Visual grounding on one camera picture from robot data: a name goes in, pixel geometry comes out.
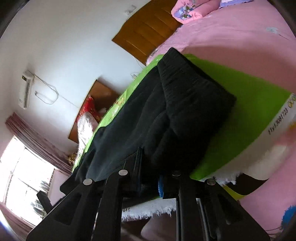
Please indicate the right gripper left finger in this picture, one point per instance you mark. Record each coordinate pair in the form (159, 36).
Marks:
(92, 211)

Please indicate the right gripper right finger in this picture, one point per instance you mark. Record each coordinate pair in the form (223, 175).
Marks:
(206, 211)

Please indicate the black pants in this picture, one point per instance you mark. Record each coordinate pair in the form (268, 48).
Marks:
(170, 119)

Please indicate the window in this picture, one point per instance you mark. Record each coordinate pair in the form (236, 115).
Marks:
(23, 175)

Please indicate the tiger print plush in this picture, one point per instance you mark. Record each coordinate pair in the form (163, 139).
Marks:
(72, 158)

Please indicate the pink curtain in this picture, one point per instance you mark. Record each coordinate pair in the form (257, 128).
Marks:
(38, 144)

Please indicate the pink floral quilt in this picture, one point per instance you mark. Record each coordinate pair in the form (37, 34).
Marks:
(86, 126)

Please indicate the red embroidered pillow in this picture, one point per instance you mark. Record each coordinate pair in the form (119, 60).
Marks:
(89, 106)

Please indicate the green cartoon bed sheet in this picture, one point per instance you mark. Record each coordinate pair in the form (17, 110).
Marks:
(110, 115)

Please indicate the left wooden headboard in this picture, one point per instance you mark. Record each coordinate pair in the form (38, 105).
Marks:
(98, 98)

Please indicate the wooden headboard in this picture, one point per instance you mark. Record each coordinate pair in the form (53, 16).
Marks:
(98, 98)
(147, 29)

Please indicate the white air conditioner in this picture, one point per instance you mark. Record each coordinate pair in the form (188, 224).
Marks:
(26, 83)

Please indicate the pink bed sheet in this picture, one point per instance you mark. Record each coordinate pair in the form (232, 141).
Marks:
(249, 49)

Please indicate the right wooden headboard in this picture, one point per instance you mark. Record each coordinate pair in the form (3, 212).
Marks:
(147, 29)

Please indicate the folded pink quilt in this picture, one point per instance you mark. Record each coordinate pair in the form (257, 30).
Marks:
(186, 11)

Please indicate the purple white pillow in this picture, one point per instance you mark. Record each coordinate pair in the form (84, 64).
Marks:
(225, 3)

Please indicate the wall socket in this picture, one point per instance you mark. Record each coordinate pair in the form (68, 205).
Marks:
(130, 10)

